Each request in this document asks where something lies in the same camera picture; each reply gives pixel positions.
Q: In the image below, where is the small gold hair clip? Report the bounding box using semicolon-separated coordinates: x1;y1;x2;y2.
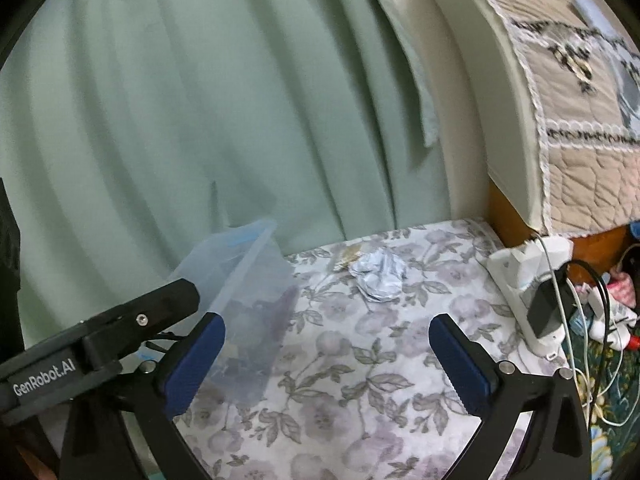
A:
330;242;368;273

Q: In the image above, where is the quilted beige bed cover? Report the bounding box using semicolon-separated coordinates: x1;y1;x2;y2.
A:
482;0;639;236

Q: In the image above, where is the floral grey table cloth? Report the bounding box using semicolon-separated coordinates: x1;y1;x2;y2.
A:
177;219;566;479

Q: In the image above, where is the white cable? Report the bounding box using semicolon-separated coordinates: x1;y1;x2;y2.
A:
529;231;640;428

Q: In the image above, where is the crumpled silver foil wrapper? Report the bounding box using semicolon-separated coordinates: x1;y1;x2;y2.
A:
348;247;407;302

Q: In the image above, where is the green curtain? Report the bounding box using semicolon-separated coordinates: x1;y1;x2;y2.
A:
1;0;450;344

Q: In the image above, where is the white power strip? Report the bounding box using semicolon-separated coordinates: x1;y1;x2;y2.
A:
486;236;574;360

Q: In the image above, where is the black charger plug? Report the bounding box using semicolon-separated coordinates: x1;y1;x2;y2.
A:
527;269;574;338

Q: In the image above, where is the clear plastic storage bin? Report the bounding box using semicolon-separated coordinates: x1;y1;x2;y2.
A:
168;219;300;406

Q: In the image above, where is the black cable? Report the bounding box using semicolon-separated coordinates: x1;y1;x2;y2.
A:
560;258;640;351

